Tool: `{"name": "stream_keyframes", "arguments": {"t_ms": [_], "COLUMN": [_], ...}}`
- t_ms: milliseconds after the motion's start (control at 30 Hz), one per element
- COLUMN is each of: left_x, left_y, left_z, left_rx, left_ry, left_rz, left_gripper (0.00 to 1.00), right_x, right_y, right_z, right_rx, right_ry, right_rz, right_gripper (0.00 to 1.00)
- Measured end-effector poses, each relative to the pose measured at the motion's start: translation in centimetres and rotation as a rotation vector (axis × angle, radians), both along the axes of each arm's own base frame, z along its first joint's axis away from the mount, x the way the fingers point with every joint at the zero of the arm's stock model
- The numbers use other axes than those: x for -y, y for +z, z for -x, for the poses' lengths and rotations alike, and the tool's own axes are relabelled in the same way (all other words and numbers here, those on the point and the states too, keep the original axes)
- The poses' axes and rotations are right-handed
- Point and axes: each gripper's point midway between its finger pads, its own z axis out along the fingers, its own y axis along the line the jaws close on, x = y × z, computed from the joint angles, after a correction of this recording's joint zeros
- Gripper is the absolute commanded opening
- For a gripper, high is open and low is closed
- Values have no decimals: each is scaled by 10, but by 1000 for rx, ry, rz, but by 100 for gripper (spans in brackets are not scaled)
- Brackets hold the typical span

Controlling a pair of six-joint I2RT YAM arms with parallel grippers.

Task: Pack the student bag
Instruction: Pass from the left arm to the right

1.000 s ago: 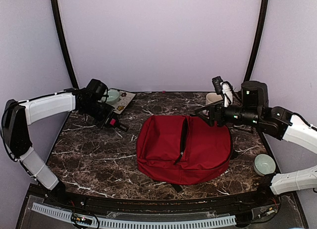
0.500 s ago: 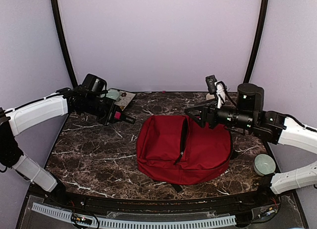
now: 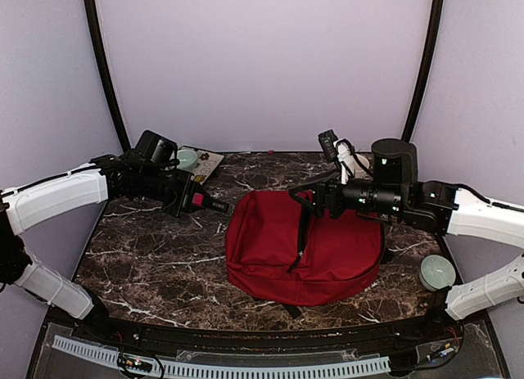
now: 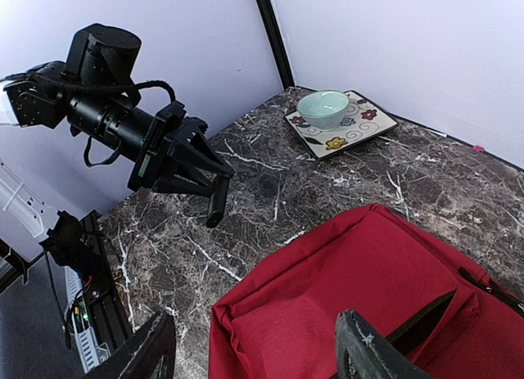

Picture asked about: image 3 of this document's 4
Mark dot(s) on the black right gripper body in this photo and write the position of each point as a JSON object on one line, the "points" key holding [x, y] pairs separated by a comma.
{"points": [[386, 200]]}

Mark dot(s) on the pale green ceramic bowl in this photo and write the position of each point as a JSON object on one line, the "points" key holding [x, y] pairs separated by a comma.
{"points": [[187, 159]]}

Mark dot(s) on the white slotted cable duct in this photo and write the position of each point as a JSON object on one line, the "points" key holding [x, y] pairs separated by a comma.
{"points": [[202, 365]]}

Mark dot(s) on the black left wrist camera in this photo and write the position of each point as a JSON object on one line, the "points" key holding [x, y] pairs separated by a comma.
{"points": [[156, 148]]}

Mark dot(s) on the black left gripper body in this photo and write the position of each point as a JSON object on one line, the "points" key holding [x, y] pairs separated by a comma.
{"points": [[177, 192]]}

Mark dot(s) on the black enclosure frame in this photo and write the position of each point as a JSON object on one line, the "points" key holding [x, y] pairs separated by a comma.
{"points": [[256, 79]]}

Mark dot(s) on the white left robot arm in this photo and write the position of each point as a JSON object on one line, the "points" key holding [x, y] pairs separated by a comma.
{"points": [[34, 241]]}

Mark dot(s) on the floral patterned square plate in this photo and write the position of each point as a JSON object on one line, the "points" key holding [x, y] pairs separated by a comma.
{"points": [[207, 162]]}

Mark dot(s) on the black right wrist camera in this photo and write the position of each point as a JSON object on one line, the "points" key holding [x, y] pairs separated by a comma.
{"points": [[394, 161]]}

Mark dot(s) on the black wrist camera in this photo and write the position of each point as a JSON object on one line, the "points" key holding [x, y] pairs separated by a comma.
{"points": [[394, 161], [156, 148]]}

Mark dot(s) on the pink capped black marker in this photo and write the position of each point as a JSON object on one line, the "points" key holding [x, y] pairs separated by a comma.
{"points": [[209, 203]]}

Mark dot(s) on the red backpack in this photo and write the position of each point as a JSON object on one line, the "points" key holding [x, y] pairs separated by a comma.
{"points": [[276, 250]]}

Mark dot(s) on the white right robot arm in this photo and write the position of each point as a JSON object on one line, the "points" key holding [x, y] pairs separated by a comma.
{"points": [[444, 209]]}

